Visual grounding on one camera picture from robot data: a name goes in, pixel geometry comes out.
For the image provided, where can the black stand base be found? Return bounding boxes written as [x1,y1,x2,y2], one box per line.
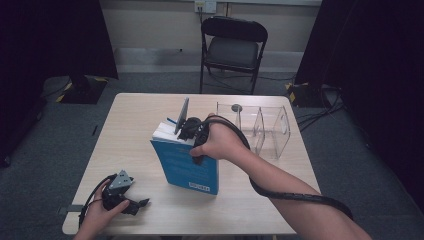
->
[285,81,336,108]
[59,74,109,105]

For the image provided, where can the person's right hand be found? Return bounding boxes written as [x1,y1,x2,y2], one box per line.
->
[189,112,252,164]

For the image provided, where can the white wall socket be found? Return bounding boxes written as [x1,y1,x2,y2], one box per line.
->
[194,0,218,15]

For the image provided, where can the blue book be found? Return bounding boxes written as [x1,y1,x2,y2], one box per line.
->
[149,118,220,196]

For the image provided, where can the person's left hand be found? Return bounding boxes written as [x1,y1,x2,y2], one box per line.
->
[77,197,131,239]

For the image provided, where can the clear acrylic book holder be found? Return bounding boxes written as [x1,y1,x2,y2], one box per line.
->
[216,101,292,161]

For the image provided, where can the black folding chair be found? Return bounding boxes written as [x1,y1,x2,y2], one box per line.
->
[199,15,269,96]

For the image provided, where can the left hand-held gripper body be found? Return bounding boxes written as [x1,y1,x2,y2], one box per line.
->
[101,169,140,216]

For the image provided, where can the grey tape strip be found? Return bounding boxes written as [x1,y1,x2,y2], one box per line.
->
[57,204,85,216]

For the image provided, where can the black floor cables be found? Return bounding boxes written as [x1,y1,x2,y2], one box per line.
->
[295,85,346,133]

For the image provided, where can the dark curtain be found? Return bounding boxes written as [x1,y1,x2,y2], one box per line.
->
[0,0,120,168]
[294,0,424,214]

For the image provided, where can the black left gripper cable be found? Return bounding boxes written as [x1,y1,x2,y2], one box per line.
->
[78,174,118,228]

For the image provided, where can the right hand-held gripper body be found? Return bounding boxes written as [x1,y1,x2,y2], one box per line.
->
[174,96,210,167]

